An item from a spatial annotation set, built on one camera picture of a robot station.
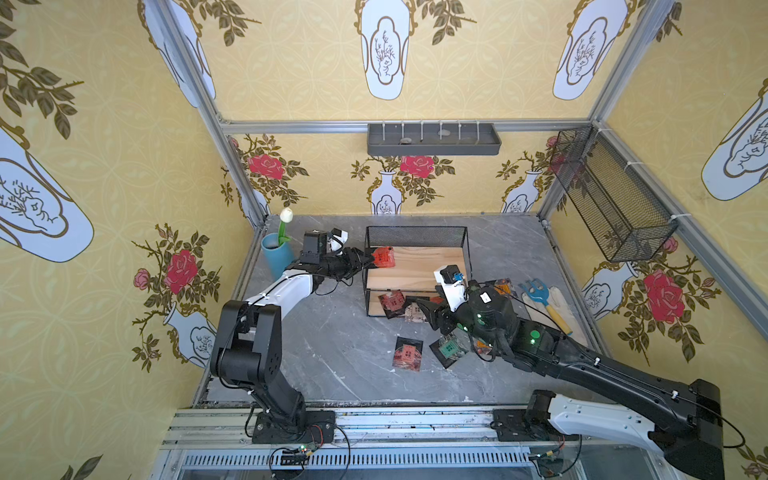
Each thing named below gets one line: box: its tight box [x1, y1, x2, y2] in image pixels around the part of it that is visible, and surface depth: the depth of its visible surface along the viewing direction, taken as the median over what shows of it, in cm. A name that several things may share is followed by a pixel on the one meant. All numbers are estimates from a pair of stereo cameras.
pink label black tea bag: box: [392, 336, 423, 372], surface depth 87 cm
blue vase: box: [261, 232, 295, 281], surface depth 87 cm
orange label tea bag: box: [494, 278, 512, 295], surface depth 102 cm
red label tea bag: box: [372, 246, 396, 268], surface depth 90 cm
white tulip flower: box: [278, 207, 294, 247], surface depth 84 cm
